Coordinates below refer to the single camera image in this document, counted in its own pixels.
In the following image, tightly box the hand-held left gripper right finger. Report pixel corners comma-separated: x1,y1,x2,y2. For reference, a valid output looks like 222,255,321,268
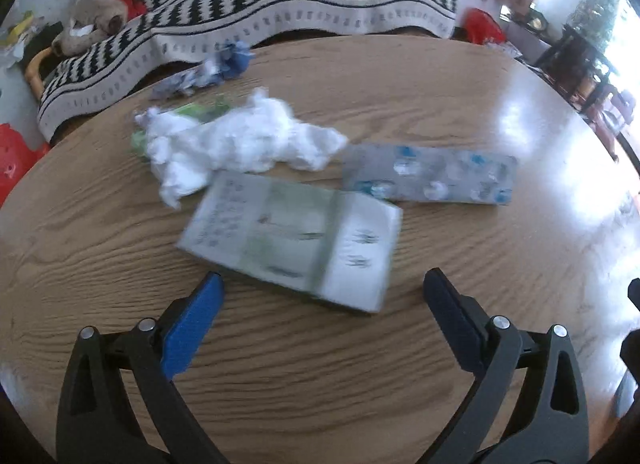
422,268,591,464

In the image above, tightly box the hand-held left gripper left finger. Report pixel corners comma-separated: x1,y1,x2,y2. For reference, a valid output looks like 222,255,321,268
56,271,226,464

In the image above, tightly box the white green carton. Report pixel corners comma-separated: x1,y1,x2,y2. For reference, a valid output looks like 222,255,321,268
175,171,403,316

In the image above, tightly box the white tissue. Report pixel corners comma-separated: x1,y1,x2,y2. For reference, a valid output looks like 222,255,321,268
135,88,348,210

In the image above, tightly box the blue white paper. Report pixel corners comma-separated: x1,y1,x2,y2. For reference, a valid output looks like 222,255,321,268
202,40,256,87

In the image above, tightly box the silver blister pack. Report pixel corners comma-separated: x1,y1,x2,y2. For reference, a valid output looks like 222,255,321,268
341,144,518,206

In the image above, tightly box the green white packet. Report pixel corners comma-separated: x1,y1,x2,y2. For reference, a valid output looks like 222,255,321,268
131,100,233,155

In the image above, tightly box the black chair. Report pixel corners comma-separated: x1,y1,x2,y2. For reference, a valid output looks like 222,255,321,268
535,24,621,110

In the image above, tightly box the red bear chair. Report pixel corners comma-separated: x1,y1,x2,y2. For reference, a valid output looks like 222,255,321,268
0,124,51,205

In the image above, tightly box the red plastic bag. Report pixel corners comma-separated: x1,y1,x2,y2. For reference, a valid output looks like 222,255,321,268
462,8,506,45

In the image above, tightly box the wooden sofa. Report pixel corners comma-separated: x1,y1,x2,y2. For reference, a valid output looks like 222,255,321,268
25,0,453,95

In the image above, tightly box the beige stuffed toy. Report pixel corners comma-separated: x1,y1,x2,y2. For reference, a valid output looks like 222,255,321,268
51,0,128,56

